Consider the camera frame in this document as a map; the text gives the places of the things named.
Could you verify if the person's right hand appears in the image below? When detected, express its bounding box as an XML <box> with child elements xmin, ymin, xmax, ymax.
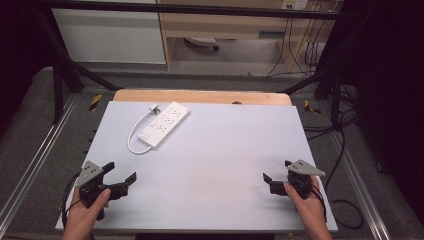
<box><xmin>283</xmin><ymin>175</ymin><xmax>330</xmax><ymax>231</ymax></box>

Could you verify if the grey chair base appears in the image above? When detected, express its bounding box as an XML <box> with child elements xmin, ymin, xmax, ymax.
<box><xmin>184</xmin><ymin>36</ymin><xmax>221</xmax><ymax>52</ymax></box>

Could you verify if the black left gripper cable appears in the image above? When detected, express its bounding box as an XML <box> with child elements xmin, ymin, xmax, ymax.
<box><xmin>60</xmin><ymin>171</ymin><xmax>83</xmax><ymax>231</ymax></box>

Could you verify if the black metal frame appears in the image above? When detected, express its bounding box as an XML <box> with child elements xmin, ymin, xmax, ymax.
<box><xmin>31</xmin><ymin>0</ymin><xmax>355</xmax><ymax>127</ymax></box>

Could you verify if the person's left hand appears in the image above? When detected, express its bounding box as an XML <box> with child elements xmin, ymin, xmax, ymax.
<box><xmin>61</xmin><ymin>188</ymin><xmax>112</xmax><ymax>234</ymax></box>

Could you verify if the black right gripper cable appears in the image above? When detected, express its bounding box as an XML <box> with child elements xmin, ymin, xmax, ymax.
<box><xmin>312</xmin><ymin>183</ymin><xmax>328</xmax><ymax>224</ymax></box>

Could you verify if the white power strip cable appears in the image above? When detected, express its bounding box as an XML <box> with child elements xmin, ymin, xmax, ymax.
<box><xmin>126</xmin><ymin>110</ymin><xmax>155</xmax><ymax>156</ymax></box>

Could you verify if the aluminium floor rail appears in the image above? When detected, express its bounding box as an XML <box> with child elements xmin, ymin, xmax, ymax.
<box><xmin>328</xmin><ymin>132</ymin><xmax>392</xmax><ymax>240</ymax></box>
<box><xmin>0</xmin><ymin>94</ymin><xmax>80</xmax><ymax>232</ymax></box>

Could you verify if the light wooden desk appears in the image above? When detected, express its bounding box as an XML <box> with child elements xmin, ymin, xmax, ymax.
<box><xmin>156</xmin><ymin>0</ymin><xmax>338</xmax><ymax>73</ymax></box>

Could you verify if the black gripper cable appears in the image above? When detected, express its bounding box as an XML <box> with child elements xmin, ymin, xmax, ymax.
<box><xmin>312</xmin><ymin>183</ymin><xmax>328</xmax><ymax>224</ymax></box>
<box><xmin>60</xmin><ymin>171</ymin><xmax>83</xmax><ymax>231</ymax></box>

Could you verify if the black hanging cable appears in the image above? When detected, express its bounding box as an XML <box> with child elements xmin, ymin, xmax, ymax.
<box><xmin>265</xmin><ymin>17</ymin><xmax>292</xmax><ymax>78</ymax></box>

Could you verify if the wooden table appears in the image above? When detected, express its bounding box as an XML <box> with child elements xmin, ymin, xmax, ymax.
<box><xmin>112</xmin><ymin>88</ymin><xmax>294</xmax><ymax>107</ymax></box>

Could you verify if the dark curtain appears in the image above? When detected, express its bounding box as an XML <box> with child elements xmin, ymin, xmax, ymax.
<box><xmin>333</xmin><ymin>0</ymin><xmax>424</xmax><ymax>218</ymax></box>
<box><xmin>0</xmin><ymin>0</ymin><xmax>59</xmax><ymax>133</ymax></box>

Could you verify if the bundle of black cables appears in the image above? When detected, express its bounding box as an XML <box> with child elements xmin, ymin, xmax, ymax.
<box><xmin>288</xmin><ymin>9</ymin><xmax>329</xmax><ymax>77</ymax></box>

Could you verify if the black floor cable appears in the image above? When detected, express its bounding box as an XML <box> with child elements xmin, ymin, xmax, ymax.
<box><xmin>323</xmin><ymin>128</ymin><xmax>366</xmax><ymax>231</ymax></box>

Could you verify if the white power strip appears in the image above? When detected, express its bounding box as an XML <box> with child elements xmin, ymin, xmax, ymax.
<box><xmin>136</xmin><ymin>101</ymin><xmax>191</xmax><ymax>150</ymax></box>

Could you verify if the white cabinet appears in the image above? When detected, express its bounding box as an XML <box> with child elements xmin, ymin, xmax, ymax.
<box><xmin>51</xmin><ymin>7</ymin><xmax>167</xmax><ymax>65</ymax></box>

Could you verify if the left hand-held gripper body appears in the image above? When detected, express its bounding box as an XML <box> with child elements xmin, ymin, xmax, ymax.
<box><xmin>75</xmin><ymin>160</ymin><xmax>113</xmax><ymax>222</ymax></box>

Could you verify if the white wall socket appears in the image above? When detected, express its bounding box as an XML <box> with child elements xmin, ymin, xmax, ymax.
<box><xmin>281</xmin><ymin>0</ymin><xmax>309</xmax><ymax>11</ymax></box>

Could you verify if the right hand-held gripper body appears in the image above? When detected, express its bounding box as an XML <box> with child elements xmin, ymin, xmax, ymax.
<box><xmin>286</xmin><ymin>159</ymin><xmax>327</xmax><ymax>201</ymax></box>

